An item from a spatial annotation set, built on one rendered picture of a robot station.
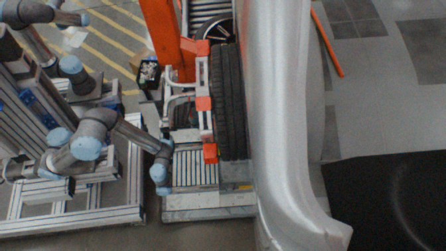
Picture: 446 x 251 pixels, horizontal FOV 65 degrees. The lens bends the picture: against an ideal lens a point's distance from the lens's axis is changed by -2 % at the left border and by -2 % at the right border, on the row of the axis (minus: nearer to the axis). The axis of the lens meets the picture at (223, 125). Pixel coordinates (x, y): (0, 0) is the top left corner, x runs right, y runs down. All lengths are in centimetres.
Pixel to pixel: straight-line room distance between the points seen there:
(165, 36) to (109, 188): 114
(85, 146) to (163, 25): 98
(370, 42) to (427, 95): 41
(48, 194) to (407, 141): 191
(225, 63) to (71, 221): 155
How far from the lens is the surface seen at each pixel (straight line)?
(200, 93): 177
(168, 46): 231
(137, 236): 271
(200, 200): 261
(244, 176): 249
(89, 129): 153
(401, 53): 215
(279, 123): 98
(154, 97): 266
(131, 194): 258
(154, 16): 216
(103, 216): 259
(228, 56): 183
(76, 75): 225
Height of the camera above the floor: 250
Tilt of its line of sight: 57 degrees down
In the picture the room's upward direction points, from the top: 8 degrees counter-clockwise
